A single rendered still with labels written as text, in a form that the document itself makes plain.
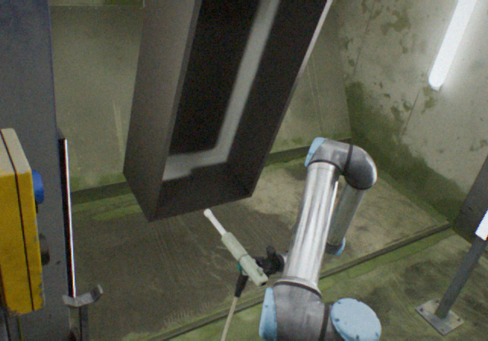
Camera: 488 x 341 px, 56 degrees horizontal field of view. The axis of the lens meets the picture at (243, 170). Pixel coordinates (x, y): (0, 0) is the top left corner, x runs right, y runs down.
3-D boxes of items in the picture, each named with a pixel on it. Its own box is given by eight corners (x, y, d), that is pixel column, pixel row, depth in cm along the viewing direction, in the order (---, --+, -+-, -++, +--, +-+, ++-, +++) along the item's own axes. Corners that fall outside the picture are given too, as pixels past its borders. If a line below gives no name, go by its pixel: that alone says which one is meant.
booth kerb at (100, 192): (14, 221, 267) (11, 202, 260) (13, 218, 268) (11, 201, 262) (348, 150, 407) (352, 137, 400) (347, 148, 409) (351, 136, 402)
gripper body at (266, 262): (258, 282, 203) (279, 276, 211) (264, 269, 199) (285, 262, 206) (248, 270, 208) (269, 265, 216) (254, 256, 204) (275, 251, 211)
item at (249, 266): (256, 313, 199) (271, 275, 188) (247, 317, 197) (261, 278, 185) (202, 241, 231) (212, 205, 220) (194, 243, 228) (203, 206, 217)
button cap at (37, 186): (37, 190, 70) (22, 193, 69) (35, 163, 67) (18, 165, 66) (46, 210, 66) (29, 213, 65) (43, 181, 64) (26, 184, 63)
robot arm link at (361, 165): (387, 146, 165) (342, 241, 218) (352, 138, 167) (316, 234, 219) (384, 170, 158) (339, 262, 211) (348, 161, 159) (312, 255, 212)
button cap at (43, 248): (43, 250, 76) (29, 253, 75) (41, 226, 73) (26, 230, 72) (51, 270, 73) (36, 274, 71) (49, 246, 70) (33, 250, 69)
